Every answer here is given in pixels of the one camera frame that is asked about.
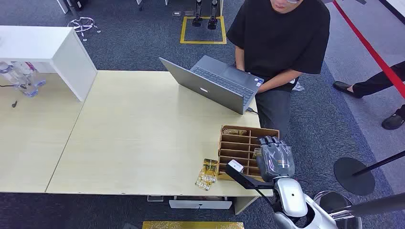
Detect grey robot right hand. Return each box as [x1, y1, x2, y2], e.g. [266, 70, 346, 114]
[256, 135, 296, 183]

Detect wooden card organizer box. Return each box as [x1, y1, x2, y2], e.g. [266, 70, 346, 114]
[217, 125, 280, 183]

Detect person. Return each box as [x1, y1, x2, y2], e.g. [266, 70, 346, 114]
[226, 0, 331, 140]

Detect person's legs with dark shoes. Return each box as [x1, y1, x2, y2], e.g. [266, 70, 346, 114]
[332, 61, 405, 131]

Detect black stanchion with round base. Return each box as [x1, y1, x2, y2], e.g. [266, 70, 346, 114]
[333, 150, 405, 197]

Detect white desk drawer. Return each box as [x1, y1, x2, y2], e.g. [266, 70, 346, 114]
[168, 195, 233, 210]

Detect grey laptop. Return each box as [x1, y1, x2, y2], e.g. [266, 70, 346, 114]
[159, 55, 265, 115]

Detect gold foil board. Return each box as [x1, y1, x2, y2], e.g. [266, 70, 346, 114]
[141, 220, 245, 229]

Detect chrome-rimmed stanchion with pole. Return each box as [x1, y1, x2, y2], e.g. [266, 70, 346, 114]
[314, 190, 405, 229]

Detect yellow floor tape square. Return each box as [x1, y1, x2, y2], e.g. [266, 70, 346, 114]
[180, 16, 227, 45]

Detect red barrier belt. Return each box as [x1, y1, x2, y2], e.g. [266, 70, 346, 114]
[331, 0, 405, 99]

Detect black robot legs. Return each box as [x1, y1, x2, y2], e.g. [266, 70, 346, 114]
[192, 0, 220, 31]

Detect chrome chair base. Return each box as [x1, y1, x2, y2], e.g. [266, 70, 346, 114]
[67, 17, 102, 42]

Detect white desk shelf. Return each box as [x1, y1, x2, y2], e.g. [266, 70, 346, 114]
[0, 25, 98, 103]

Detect clear plastic water bottle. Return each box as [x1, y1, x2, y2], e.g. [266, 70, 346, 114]
[14, 62, 47, 88]
[0, 62, 39, 98]

